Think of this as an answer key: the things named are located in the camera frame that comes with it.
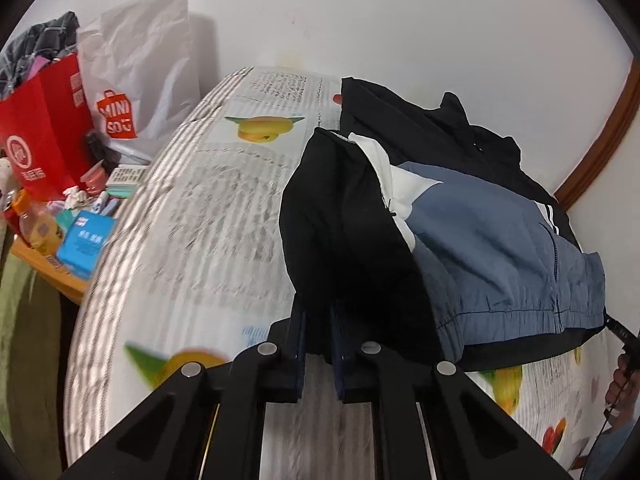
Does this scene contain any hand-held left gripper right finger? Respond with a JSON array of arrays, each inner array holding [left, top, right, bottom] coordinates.
[[329, 305, 573, 480]]

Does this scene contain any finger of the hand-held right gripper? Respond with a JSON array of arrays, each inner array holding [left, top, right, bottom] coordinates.
[[604, 310, 640, 356]]

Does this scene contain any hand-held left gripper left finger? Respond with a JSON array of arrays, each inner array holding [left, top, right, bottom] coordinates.
[[62, 305, 308, 480]]

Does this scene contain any black white blue jacket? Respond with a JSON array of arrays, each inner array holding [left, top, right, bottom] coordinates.
[[278, 77, 608, 372]]

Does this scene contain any person's right forearm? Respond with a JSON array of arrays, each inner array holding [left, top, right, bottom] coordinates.
[[582, 412, 637, 480]]

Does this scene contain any person's right hand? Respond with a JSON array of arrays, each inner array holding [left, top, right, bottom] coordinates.
[[604, 352, 640, 428]]

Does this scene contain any fruit print tablecloth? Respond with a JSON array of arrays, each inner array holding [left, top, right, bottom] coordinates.
[[62, 66, 616, 471]]

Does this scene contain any teal flat box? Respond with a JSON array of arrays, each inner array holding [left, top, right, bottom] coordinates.
[[102, 182, 141, 200]]

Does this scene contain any blue cardboard box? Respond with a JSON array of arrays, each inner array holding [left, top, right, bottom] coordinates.
[[55, 210, 118, 281]]

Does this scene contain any white remote control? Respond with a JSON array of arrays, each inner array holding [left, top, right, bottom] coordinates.
[[107, 165, 151, 187]]

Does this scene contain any wooden nightstand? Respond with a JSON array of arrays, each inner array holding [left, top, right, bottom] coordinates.
[[10, 237, 91, 306]]

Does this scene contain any small pink box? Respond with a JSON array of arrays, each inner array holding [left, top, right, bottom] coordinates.
[[80, 162, 108, 193]]

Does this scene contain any crumpled white tissue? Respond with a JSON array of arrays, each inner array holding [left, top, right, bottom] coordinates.
[[60, 185, 88, 211]]

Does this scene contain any green blanket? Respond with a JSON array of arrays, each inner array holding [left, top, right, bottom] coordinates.
[[0, 245, 81, 466]]

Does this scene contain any orange drink bottle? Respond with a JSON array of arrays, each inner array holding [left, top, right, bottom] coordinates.
[[12, 190, 66, 261]]

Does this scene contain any white plastic shopping bag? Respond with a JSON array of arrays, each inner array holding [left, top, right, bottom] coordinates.
[[77, 0, 221, 163]]

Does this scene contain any red paper bag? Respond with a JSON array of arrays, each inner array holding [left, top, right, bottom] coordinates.
[[0, 52, 98, 201]]

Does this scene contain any dark plaid cloth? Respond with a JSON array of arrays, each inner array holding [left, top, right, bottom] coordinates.
[[0, 10, 81, 101]]

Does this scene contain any black cable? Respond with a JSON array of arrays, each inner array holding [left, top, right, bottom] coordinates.
[[580, 405, 613, 480]]

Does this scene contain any brown wooden door frame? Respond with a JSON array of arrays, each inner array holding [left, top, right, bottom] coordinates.
[[552, 55, 640, 211]]

